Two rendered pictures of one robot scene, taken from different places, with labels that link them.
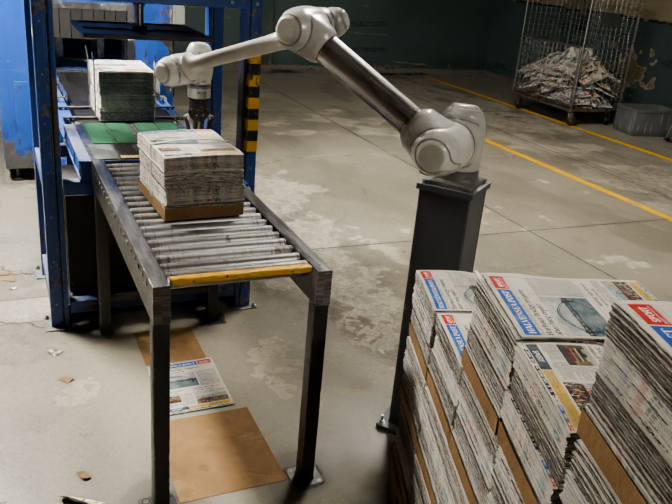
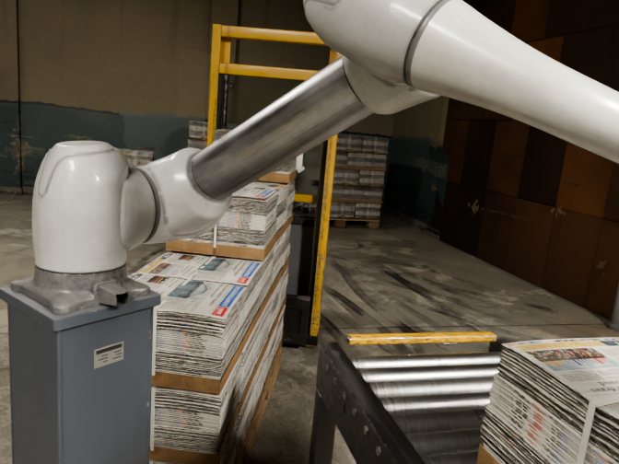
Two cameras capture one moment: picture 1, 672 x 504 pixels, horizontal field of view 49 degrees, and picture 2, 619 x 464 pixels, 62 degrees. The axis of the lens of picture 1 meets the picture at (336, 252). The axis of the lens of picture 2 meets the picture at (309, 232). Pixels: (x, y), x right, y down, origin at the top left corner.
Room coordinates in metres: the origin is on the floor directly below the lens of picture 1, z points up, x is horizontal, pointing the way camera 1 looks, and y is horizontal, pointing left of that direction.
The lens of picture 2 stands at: (3.31, 0.18, 1.33)
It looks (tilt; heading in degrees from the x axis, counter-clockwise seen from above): 11 degrees down; 191
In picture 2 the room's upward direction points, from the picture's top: 5 degrees clockwise
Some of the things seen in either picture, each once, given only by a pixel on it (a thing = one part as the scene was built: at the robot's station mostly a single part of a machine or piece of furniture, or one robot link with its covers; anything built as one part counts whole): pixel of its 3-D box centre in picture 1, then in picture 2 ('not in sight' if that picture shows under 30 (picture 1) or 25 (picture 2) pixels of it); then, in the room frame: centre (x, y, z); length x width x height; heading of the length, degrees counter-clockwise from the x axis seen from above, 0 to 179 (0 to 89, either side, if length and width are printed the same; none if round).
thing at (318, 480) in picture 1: (304, 474); not in sight; (2.10, 0.04, 0.01); 0.14 x 0.14 x 0.01; 26
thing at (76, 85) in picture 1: (107, 101); not in sight; (4.50, 1.49, 0.75); 1.53 x 0.64 x 0.10; 26
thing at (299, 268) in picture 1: (242, 274); (423, 337); (1.97, 0.27, 0.81); 0.43 x 0.03 x 0.02; 116
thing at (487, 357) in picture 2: (238, 274); (431, 364); (2.05, 0.29, 0.77); 0.47 x 0.05 x 0.05; 116
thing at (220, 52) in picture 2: not in sight; (214, 181); (0.42, -0.96, 0.97); 0.09 x 0.09 x 1.75; 6
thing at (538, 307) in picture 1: (585, 306); (225, 190); (1.40, -0.53, 1.06); 0.37 x 0.29 x 0.01; 97
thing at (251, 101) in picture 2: not in sight; (273, 134); (0.36, -0.63, 1.27); 0.57 x 0.01 x 0.65; 96
